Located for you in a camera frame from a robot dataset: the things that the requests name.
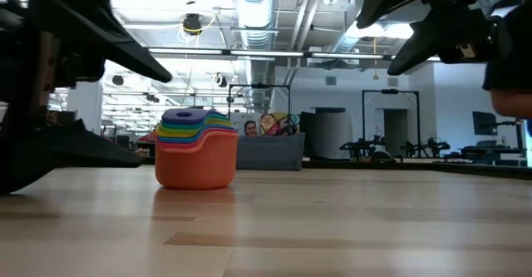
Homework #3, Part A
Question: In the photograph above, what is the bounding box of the grey cylindrical column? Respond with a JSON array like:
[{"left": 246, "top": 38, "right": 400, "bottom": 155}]
[{"left": 313, "top": 106, "right": 354, "bottom": 160}]

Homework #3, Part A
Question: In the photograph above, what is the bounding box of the black computer monitor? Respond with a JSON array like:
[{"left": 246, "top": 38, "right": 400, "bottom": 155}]
[{"left": 472, "top": 110, "right": 498, "bottom": 136}]

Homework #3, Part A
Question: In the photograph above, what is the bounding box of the orange measuring cup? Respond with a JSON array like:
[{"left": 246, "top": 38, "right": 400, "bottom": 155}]
[{"left": 154, "top": 130, "right": 240, "bottom": 190}]

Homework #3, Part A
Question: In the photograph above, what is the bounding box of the ceiling light strip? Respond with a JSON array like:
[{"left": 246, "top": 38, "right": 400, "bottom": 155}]
[{"left": 147, "top": 47, "right": 441, "bottom": 62}]

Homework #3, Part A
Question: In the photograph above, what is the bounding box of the yellow measuring cup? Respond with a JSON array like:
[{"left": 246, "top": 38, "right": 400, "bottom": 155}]
[{"left": 155, "top": 121, "right": 234, "bottom": 139}]

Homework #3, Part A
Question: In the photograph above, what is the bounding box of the indigo measuring cup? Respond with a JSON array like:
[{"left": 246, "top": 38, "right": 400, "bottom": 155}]
[{"left": 160, "top": 107, "right": 214, "bottom": 125}]

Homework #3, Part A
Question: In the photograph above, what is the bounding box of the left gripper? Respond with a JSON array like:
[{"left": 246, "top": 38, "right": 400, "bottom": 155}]
[{"left": 0, "top": 0, "right": 173, "bottom": 195}]

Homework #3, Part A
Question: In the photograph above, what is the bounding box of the black ceiling dome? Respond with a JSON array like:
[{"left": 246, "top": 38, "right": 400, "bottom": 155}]
[{"left": 181, "top": 12, "right": 204, "bottom": 36}]

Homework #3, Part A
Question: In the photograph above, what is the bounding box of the colourful wall poster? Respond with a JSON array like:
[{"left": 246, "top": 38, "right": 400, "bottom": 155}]
[{"left": 259, "top": 112, "right": 301, "bottom": 136}]

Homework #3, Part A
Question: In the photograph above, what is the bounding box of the silver ceiling duct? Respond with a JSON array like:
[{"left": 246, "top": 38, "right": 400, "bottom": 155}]
[{"left": 230, "top": 0, "right": 279, "bottom": 111}]

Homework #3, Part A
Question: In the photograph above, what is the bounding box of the red measuring cup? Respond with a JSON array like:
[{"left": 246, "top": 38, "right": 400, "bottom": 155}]
[{"left": 155, "top": 127, "right": 239, "bottom": 150}]

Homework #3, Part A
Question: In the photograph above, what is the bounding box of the black aluminium table frame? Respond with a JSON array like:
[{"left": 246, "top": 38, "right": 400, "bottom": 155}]
[{"left": 136, "top": 156, "right": 532, "bottom": 181}]

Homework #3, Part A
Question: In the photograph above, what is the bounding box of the dark grey plastic basket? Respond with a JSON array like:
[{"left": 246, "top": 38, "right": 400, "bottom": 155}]
[{"left": 235, "top": 132, "right": 306, "bottom": 171}]

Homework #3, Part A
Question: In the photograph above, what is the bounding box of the black gantry frame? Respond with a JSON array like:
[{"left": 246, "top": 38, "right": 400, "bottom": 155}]
[
  {"left": 227, "top": 83, "right": 292, "bottom": 116},
  {"left": 361, "top": 88, "right": 421, "bottom": 161}
]

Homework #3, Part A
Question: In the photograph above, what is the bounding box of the light blue measuring cup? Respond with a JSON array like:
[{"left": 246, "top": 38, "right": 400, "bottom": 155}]
[{"left": 160, "top": 111, "right": 228, "bottom": 127}]

